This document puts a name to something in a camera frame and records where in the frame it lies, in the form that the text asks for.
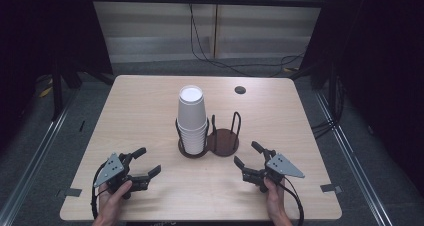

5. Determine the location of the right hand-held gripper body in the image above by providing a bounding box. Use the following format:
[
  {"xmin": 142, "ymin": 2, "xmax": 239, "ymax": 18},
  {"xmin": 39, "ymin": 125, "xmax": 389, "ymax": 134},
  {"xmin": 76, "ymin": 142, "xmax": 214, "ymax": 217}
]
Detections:
[{"xmin": 258, "ymin": 149, "xmax": 306, "ymax": 194}]

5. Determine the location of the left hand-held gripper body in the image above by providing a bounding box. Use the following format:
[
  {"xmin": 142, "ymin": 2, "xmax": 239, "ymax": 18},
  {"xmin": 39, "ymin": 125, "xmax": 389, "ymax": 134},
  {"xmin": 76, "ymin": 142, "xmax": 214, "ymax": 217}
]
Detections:
[{"xmin": 94, "ymin": 152, "xmax": 135, "ymax": 200}]

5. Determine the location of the black wire double cup holder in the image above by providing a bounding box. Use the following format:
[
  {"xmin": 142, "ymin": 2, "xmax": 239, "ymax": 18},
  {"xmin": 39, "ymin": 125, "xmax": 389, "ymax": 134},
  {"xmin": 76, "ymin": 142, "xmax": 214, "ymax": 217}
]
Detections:
[{"xmin": 174, "ymin": 111, "xmax": 242, "ymax": 159}]

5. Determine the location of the person's left hand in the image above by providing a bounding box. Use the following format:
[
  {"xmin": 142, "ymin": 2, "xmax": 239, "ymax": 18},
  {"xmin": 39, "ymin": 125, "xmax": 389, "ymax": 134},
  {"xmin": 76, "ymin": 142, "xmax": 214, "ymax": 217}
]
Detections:
[{"xmin": 95, "ymin": 180, "xmax": 133, "ymax": 222}]

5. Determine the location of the person's right hand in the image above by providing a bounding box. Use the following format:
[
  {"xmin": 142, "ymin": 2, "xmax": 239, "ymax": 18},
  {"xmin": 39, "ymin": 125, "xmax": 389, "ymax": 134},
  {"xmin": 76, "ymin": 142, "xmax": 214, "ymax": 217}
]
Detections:
[{"xmin": 264, "ymin": 177, "xmax": 290, "ymax": 220}]

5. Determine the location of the black metal stand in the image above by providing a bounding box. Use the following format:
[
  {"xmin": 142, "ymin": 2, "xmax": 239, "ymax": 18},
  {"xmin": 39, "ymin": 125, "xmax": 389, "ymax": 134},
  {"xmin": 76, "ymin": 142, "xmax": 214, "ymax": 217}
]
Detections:
[
  {"xmin": 50, "ymin": 56, "xmax": 65, "ymax": 122},
  {"xmin": 327, "ymin": 61, "xmax": 338, "ymax": 121}
]

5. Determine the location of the yellow tape strip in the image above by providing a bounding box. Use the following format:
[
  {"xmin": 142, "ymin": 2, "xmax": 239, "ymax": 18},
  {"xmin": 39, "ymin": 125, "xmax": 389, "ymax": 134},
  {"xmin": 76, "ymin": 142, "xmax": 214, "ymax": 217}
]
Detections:
[{"xmin": 37, "ymin": 85, "xmax": 55, "ymax": 99}]

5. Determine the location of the black curtain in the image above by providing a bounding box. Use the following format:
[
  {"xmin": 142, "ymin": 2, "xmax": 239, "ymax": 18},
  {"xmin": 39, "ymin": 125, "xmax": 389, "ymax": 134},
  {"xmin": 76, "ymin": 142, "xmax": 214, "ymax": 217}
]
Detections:
[
  {"xmin": 0, "ymin": 0, "xmax": 114, "ymax": 154},
  {"xmin": 299, "ymin": 0, "xmax": 424, "ymax": 189}
]

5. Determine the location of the black horizontal bar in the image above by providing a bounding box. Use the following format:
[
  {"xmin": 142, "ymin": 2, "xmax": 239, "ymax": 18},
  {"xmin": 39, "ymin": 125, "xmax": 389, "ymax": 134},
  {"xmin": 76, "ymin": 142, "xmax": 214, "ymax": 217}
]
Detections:
[{"xmin": 89, "ymin": 0, "xmax": 326, "ymax": 9}]

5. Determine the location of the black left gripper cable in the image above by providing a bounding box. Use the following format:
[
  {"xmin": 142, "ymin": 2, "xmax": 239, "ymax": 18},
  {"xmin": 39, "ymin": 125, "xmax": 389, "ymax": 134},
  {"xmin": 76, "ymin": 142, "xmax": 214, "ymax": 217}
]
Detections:
[{"xmin": 90, "ymin": 161, "xmax": 110, "ymax": 220}]

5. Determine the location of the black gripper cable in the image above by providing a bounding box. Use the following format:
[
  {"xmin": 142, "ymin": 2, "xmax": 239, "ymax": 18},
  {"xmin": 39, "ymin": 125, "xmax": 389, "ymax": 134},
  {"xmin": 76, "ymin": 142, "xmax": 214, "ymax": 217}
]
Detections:
[
  {"xmin": 282, "ymin": 175, "xmax": 305, "ymax": 226},
  {"xmin": 90, "ymin": 161, "xmax": 110, "ymax": 220}
]

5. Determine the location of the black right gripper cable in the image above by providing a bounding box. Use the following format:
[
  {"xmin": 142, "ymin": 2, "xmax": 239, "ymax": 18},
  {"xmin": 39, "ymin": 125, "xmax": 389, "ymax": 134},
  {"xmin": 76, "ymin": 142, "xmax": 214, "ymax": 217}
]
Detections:
[{"xmin": 282, "ymin": 175, "xmax": 305, "ymax": 226}]

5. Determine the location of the bundle of black floor cables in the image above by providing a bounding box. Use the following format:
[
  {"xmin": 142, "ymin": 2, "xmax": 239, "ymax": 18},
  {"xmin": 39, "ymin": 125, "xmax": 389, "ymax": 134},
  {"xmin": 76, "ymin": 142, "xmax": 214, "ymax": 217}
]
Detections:
[{"xmin": 310, "ymin": 116, "xmax": 340, "ymax": 141}]

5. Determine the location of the aluminium floor rail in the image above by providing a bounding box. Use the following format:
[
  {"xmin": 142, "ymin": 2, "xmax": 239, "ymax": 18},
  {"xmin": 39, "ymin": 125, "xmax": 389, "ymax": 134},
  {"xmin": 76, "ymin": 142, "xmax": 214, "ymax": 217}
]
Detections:
[
  {"xmin": 0, "ymin": 89, "xmax": 81, "ymax": 226},
  {"xmin": 314, "ymin": 90, "xmax": 393, "ymax": 226}
]

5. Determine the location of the black wall cable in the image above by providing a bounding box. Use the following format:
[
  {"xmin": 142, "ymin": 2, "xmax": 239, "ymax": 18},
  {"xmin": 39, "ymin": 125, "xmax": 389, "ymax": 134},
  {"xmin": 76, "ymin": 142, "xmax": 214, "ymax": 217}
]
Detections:
[{"xmin": 188, "ymin": 2, "xmax": 306, "ymax": 79}]

